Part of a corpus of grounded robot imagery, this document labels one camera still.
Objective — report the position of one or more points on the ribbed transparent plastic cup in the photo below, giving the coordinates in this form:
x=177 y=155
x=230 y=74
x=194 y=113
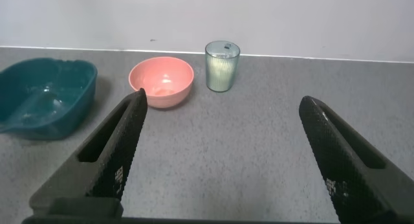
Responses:
x=213 y=55

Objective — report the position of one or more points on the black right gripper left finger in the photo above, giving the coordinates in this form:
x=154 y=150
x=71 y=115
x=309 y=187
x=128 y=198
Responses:
x=110 y=159

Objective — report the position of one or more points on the teal plastic square tray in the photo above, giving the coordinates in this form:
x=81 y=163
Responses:
x=48 y=97

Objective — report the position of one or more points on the pink plastic bowl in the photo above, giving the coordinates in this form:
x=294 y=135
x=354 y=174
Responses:
x=161 y=75

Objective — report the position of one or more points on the white powder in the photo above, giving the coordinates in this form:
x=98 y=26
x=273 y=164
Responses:
x=221 y=73

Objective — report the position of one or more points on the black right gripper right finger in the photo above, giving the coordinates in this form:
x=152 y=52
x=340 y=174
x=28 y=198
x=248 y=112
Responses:
x=343 y=165

